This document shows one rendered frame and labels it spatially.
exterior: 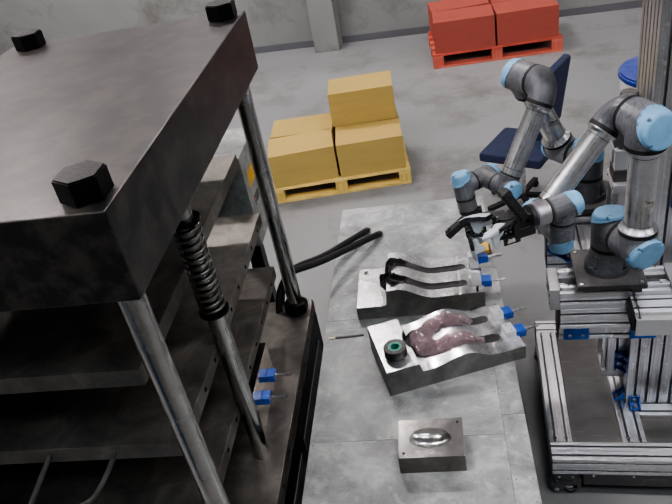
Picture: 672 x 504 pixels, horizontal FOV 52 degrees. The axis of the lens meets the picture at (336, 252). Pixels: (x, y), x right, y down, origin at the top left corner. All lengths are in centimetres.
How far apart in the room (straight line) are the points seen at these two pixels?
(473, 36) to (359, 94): 237
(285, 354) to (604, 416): 137
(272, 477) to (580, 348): 173
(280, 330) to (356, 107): 292
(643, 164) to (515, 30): 546
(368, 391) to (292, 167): 303
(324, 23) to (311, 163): 361
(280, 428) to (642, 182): 140
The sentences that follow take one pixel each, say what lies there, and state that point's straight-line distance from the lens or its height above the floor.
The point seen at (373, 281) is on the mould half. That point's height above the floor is 86.
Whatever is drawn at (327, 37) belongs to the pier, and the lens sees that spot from 863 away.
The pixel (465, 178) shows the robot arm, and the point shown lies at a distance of 262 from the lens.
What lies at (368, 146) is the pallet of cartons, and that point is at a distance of 517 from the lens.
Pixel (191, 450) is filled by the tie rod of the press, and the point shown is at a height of 133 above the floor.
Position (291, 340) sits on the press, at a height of 78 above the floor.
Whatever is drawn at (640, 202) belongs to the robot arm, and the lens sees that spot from 224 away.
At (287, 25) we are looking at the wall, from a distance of 900.
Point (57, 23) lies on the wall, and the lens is 1014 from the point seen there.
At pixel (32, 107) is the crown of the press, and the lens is 197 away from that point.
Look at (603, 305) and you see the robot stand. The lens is 258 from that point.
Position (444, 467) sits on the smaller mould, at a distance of 219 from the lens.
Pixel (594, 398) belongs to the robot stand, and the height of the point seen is 21.
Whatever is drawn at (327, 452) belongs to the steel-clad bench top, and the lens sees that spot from 230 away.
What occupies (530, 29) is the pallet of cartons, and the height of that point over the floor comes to 27.
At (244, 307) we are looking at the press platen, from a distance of 256.
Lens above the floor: 253
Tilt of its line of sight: 33 degrees down
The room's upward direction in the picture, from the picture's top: 11 degrees counter-clockwise
